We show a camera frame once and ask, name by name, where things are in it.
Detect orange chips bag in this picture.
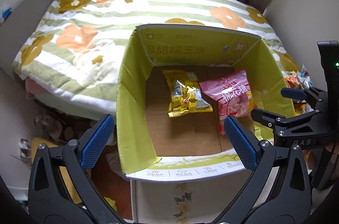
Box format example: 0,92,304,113
284,75,303,89

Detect blue white snack bag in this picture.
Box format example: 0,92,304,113
297,65,313,89

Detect pink marshmallow bag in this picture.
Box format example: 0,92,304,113
199,70,257,134

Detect yellow snack bag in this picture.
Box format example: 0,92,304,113
162,70,213,118

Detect yellow-green cardboard box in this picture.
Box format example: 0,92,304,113
116,24,295,182

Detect floral striped quilt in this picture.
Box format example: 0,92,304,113
12,0,300,120

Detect grey headboard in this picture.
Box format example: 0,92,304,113
1,0,54,81

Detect tissue pack on headboard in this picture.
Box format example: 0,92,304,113
0,3,12,26

